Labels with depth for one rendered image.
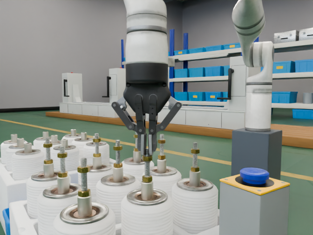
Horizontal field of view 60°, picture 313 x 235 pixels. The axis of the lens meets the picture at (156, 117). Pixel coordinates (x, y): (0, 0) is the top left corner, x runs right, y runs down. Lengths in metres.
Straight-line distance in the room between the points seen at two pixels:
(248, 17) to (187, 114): 2.29
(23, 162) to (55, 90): 6.61
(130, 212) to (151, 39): 0.29
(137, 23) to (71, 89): 4.75
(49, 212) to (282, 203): 0.39
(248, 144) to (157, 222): 0.64
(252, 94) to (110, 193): 0.67
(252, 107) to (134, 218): 0.70
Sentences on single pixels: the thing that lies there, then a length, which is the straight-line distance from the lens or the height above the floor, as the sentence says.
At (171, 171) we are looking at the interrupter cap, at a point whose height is 0.25.
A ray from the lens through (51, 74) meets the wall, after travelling 7.49.
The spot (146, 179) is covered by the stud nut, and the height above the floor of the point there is 0.29.
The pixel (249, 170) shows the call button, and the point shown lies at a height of 0.33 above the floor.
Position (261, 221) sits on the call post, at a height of 0.28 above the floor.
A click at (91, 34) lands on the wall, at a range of 8.27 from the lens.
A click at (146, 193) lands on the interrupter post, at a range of 0.51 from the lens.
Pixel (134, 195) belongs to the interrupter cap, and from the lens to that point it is 0.52.
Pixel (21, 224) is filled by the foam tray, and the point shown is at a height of 0.18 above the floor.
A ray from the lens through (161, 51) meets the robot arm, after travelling 0.46.
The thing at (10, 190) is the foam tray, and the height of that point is 0.16.
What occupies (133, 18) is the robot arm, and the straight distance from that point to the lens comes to 0.47.
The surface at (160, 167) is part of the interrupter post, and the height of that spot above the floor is 0.26.
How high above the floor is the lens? 0.44
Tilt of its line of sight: 5 degrees down
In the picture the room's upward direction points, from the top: straight up
